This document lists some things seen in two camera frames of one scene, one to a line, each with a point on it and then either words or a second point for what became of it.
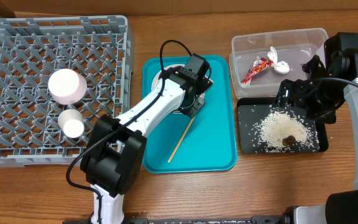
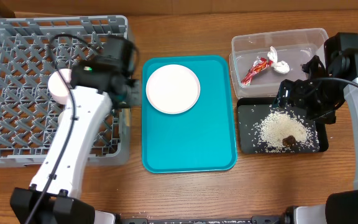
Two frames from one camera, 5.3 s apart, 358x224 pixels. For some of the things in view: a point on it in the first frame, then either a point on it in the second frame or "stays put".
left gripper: (193, 110) -> (135, 101)
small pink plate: (67, 86) stays put
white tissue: (281, 66) stays put
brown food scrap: (289, 140) stays put
